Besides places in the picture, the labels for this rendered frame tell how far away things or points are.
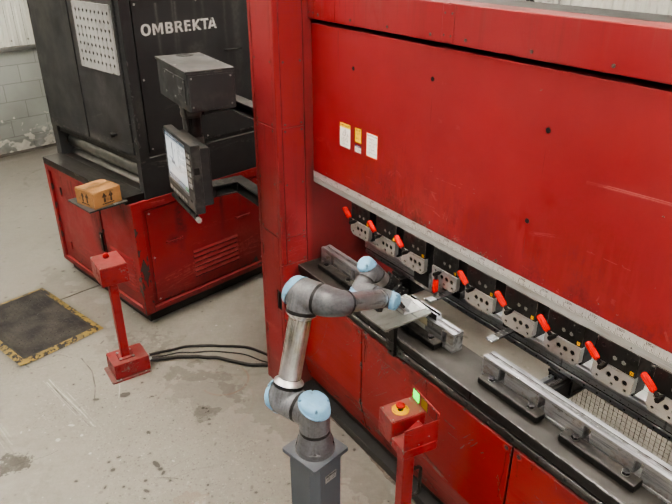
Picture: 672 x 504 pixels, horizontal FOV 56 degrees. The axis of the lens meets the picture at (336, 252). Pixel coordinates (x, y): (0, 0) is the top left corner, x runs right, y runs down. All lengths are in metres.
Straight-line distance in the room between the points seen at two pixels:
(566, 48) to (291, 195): 1.73
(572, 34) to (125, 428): 3.06
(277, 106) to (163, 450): 1.94
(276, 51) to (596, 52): 1.59
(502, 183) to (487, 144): 0.15
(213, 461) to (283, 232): 1.28
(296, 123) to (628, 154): 1.74
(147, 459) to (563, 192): 2.56
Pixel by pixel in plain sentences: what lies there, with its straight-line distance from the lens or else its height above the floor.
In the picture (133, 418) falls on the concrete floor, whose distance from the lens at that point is 3.99.
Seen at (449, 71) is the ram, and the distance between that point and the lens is 2.48.
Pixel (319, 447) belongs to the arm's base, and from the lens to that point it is 2.44.
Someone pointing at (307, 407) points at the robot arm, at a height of 1.00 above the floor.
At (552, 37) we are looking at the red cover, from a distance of 2.14.
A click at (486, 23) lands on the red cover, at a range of 2.32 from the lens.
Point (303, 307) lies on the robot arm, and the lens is 2.28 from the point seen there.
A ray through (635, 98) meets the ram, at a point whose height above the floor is 2.10.
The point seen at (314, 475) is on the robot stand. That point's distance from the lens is 2.49.
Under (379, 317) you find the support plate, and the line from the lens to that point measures 2.83.
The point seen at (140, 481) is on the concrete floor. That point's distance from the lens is 3.62.
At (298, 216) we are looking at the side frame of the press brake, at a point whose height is 1.16.
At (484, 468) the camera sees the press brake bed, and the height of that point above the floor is 0.56.
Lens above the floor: 2.52
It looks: 27 degrees down
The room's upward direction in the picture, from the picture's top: straight up
